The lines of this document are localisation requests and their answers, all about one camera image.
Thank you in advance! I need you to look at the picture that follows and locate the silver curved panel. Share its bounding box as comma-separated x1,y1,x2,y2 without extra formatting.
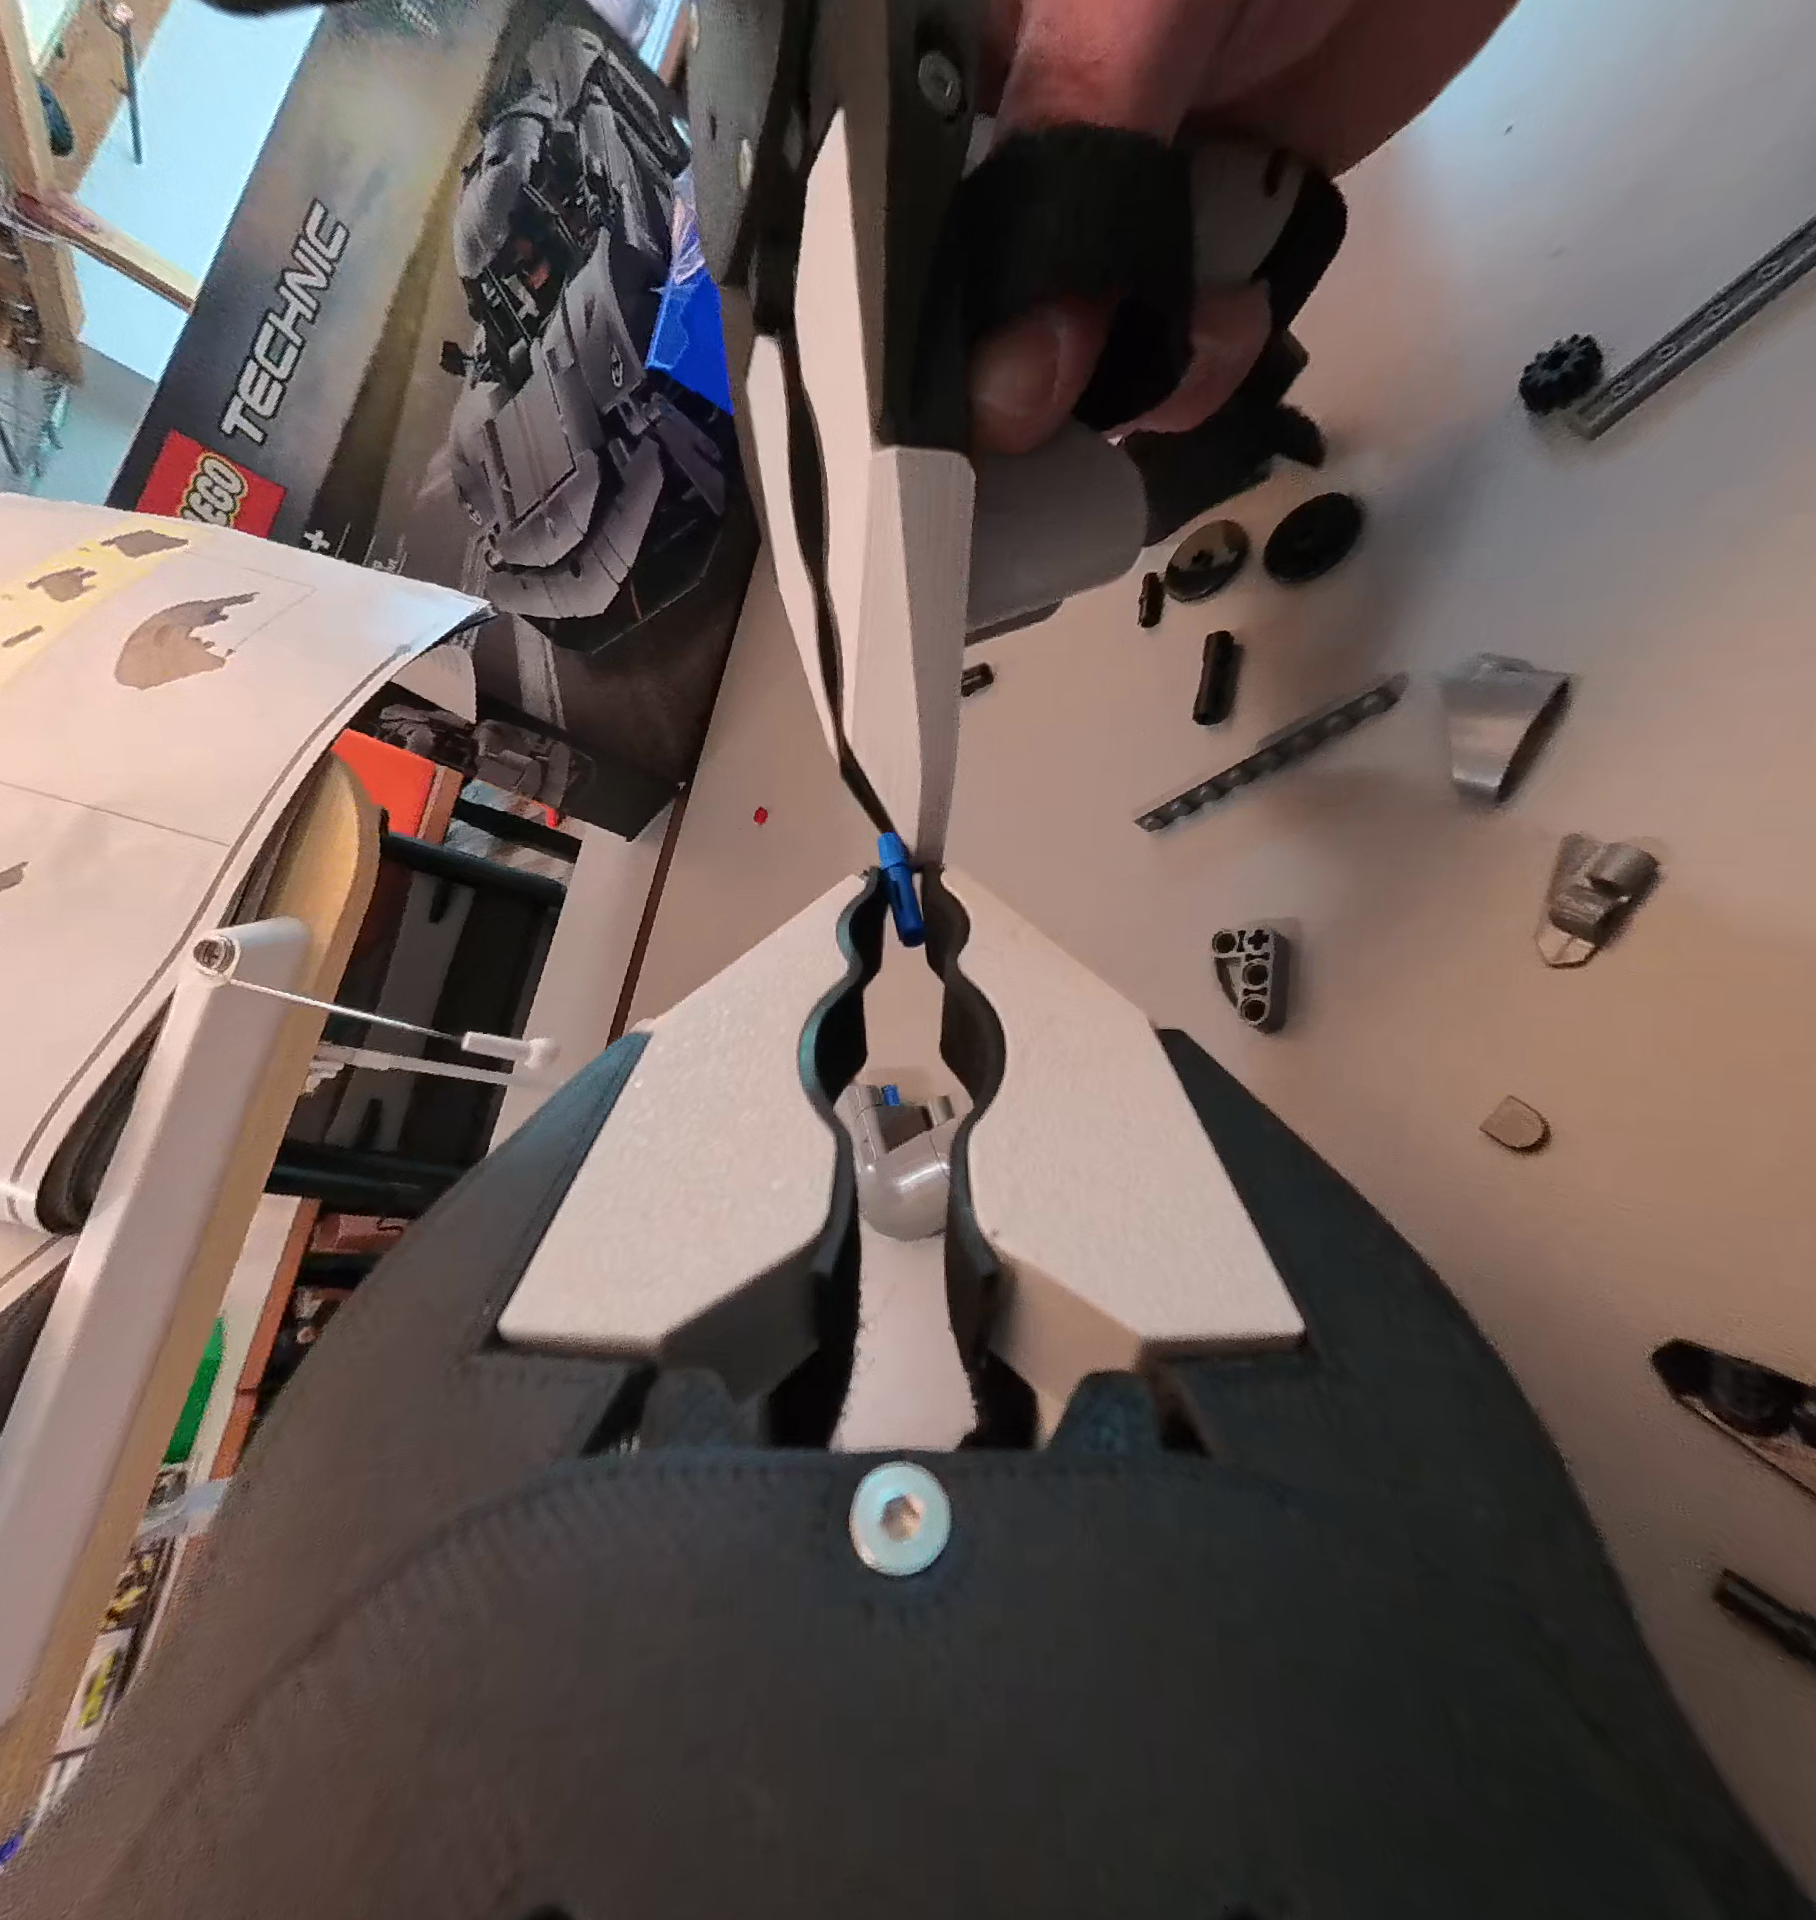
1438,652,1574,806

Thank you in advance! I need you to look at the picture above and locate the grey angled connector piece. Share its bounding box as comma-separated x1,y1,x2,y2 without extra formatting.
1535,834,1664,968

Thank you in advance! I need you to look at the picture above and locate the round wooden disc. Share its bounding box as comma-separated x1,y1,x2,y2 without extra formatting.
248,750,388,1053

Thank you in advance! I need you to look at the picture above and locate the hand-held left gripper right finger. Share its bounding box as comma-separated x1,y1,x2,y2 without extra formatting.
921,867,1309,1444

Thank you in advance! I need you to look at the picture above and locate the black metal rack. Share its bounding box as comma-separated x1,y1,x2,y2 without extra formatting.
269,834,580,1221

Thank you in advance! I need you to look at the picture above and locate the orange box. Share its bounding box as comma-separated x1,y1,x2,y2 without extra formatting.
332,728,467,843

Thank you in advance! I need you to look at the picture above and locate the black wedge connector piece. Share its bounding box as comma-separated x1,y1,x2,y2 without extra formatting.
1650,1337,1816,1525

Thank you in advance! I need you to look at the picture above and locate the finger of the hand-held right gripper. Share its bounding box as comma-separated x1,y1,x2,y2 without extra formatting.
791,106,984,876
740,333,903,843

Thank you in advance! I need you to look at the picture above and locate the grey curved brick assembly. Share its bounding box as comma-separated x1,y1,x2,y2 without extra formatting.
834,1073,974,1245

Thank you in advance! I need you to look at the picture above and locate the black gear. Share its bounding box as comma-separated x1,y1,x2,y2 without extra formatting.
1522,333,1606,417

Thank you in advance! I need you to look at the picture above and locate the person's right hand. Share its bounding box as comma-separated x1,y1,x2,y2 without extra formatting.
971,0,1525,460

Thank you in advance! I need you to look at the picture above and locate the grey plate with holes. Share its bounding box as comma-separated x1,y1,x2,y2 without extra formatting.
1134,677,1409,836

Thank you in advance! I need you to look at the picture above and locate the white instruction booklet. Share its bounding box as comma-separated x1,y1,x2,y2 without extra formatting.
0,496,497,1236

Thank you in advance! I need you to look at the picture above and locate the dark printed cardboard box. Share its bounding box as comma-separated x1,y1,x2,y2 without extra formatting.
104,0,766,843

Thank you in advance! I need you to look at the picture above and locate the shiny black dish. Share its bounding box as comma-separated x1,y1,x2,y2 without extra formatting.
1165,522,1253,605

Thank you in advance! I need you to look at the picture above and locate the dark grey triangular beam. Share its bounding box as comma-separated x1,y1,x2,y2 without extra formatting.
1210,924,1294,1035

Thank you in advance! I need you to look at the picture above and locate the blue plastic bin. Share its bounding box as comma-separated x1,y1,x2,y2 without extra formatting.
645,209,740,419

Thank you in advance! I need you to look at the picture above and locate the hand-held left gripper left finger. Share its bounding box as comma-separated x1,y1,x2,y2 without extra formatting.
496,871,889,1427

